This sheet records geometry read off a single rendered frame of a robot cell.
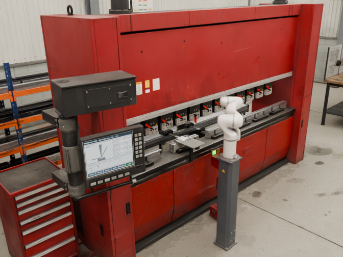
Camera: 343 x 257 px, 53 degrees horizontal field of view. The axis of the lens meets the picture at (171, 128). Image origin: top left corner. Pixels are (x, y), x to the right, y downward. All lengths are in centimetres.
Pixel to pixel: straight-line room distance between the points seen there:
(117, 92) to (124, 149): 40
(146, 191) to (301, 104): 277
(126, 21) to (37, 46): 449
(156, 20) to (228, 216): 198
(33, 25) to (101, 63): 472
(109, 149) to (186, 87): 145
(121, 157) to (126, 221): 100
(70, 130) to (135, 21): 117
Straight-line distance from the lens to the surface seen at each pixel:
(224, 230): 366
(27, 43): 728
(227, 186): 337
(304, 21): 512
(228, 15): 391
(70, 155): 240
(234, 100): 348
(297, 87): 526
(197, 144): 359
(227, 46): 396
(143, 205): 349
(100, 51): 265
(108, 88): 226
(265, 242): 395
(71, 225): 343
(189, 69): 356
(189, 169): 376
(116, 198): 310
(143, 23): 310
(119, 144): 238
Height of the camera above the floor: 244
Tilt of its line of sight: 21 degrees down
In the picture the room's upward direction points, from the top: 1 degrees counter-clockwise
